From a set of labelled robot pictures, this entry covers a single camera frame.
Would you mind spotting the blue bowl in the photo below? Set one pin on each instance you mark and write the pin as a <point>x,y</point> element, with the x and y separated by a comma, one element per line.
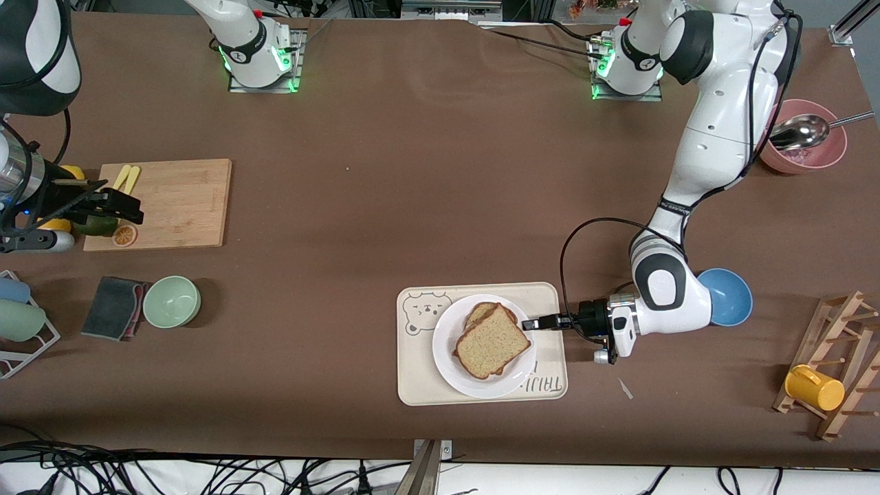
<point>732,299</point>

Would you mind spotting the plain brown bread slice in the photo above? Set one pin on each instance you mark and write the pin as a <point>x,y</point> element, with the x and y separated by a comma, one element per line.
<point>491,344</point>

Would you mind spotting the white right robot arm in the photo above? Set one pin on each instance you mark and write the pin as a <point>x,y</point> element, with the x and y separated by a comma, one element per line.
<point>251,51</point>

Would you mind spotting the yellow plastic tongs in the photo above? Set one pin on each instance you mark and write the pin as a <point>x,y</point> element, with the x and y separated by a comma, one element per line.
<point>133,177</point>

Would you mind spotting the yellow lemon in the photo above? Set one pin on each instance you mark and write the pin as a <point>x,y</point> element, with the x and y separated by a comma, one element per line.
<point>72,172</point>

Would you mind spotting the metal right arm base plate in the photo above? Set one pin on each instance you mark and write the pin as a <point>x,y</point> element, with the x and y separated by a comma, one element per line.
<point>265,89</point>

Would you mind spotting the orange slice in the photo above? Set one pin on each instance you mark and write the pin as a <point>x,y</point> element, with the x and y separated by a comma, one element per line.
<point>124,237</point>

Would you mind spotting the dark green avocado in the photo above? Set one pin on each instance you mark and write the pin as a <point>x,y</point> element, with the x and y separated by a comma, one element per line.
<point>96,228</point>

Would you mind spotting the pale green cup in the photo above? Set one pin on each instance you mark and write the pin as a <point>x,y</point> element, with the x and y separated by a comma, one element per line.
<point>20,321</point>

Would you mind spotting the large metal spoon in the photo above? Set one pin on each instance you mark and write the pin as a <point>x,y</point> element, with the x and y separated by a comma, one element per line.
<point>801,132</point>

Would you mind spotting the light blue cup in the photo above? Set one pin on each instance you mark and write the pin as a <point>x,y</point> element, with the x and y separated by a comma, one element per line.
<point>14,290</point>

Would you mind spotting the colourful flower bunch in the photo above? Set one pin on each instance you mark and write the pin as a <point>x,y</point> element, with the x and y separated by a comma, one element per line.
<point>595,7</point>

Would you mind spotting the grey metal box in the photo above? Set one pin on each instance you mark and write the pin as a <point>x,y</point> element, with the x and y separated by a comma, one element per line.
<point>450,10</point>

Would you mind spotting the beige bear print tray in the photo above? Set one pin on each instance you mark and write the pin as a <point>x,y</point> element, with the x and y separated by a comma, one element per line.
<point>550,302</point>

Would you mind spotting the orange-yellow lemon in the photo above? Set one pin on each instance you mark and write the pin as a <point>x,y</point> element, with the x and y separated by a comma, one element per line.
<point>55,225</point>

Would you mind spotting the wooden cutting board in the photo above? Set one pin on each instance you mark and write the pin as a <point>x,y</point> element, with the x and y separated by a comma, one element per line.
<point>179,206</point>

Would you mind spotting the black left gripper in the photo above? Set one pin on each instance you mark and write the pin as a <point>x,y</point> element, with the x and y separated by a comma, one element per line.
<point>590,317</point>

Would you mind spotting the dark grey folded cloth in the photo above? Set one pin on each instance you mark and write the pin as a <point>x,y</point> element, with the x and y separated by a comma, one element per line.
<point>110,308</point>

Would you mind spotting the small white paper scrap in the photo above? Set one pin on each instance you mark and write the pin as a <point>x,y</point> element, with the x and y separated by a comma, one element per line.
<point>625,388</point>

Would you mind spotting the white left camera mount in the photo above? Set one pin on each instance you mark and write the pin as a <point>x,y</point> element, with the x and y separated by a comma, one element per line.
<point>624,330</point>

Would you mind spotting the wooden cup rack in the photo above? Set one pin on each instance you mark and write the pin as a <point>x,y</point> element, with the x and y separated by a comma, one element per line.
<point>852,344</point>

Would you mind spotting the metal camera pole bracket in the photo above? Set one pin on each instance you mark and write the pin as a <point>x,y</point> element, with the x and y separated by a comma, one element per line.
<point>426,471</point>

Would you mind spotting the pink bowl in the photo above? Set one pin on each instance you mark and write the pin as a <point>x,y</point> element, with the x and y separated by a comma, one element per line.
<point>808,161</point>

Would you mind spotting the yellow cup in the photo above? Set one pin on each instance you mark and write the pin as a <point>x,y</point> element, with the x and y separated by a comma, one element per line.
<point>815,389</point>

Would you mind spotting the white round plate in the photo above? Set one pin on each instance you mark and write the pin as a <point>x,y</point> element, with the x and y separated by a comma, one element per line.
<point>454,375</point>

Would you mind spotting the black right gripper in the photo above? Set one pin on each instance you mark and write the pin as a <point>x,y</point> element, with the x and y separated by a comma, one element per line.
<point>63,201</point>

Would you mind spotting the pale green bowl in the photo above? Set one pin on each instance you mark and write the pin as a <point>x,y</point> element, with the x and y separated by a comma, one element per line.
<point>172,302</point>

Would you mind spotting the aluminium frame profile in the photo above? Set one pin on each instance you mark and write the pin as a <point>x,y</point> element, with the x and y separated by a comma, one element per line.
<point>852,17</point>

